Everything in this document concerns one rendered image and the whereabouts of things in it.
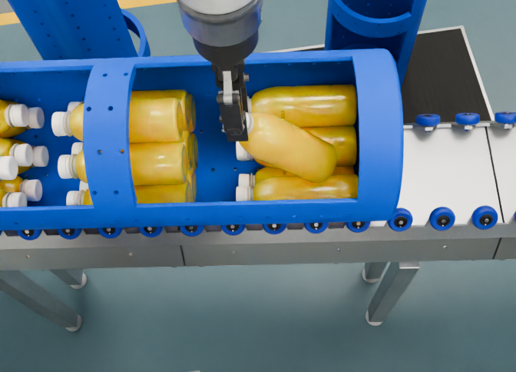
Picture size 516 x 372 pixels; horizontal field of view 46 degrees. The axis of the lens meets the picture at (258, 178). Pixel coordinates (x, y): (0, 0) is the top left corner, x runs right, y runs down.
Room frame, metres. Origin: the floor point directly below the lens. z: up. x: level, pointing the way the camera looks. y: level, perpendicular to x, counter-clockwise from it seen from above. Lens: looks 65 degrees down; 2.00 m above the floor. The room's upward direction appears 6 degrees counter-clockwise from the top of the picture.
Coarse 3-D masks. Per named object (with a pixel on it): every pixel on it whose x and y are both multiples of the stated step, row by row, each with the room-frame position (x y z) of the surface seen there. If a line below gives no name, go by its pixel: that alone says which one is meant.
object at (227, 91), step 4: (224, 72) 0.41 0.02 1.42; (228, 72) 0.41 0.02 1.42; (224, 76) 0.41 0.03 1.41; (228, 76) 0.41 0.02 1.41; (224, 80) 0.40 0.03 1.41; (228, 80) 0.40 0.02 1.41; (224, 84) 0.40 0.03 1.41; (228, 84) 0.40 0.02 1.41; (224, 88) 0.39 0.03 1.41; (228, 88) 0.39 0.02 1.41; (232, 88) 0.40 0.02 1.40; (220, 92) 0.40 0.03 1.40; (224, 92) 0.39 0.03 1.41; (228, 92) 0.39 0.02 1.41; (232, 92) 0.40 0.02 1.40; (236, 92) 0.40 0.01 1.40; (224, 96) 0.39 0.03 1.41; (228, 96) 0.39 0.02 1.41; (224, 100) 0.38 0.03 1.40; (228, 100) 0.38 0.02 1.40; (228, 104) 0.38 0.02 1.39; (232, 104) 0.38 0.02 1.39
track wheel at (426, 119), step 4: (420, 116) 0.57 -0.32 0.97; (424, 116) 0.57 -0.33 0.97; (428, 116) 0.57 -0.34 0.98; (432, 116) 0.56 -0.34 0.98; (436, 116) 0.57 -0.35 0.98; (416, 120) 0.57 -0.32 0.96; (420, 120) 0.56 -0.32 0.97; (424, 120) 0.56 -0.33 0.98; (428, 120) 0.56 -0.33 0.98; (432, 120) 0.56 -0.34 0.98; (436, 120) 0.56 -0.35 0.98; (420, 124) 0.56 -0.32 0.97; (424, 124) 0.55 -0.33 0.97; (428, 124) 0.55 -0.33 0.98; (432, 124) 0.55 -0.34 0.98; (436, 124) 0.55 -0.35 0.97
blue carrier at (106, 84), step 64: (0, 64) 0.63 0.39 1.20; (64, 64) 0.61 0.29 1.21; (128, 64) 0.59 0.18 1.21; (192, 64) 0.58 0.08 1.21; (256, 64) 0.63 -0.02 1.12; (320, 64) 0.62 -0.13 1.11; (384, 64) 0.53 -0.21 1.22; (128, 128) 0.47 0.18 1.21; (384, 128) 0.42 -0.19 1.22; (64, 192) 0.50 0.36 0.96; (128, 192) 0.39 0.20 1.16; (384, 192) 0.35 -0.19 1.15
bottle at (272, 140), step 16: (256, 112) 0.47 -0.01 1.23; (256, 128) 0.44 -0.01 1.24; (272, 128) 0.44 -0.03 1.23; (288, 128) 0.45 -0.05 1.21; (240, 144) 0.43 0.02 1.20; (256, 144) 0.42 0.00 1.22; (272, 144) 0.42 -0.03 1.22; (288, 144) 0.42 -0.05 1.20; (304, 144) 0.43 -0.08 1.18; (320, 144) 0.44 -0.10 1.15; (272, 160) 0.41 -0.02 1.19; (288, 160) 0.41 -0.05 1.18; (304, 160) 0.41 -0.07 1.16; (320, 160) 0.42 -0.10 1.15; (336, 160) 0.43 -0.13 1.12; (304, 176) 0.41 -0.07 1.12; (320, 176) 0.40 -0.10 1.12
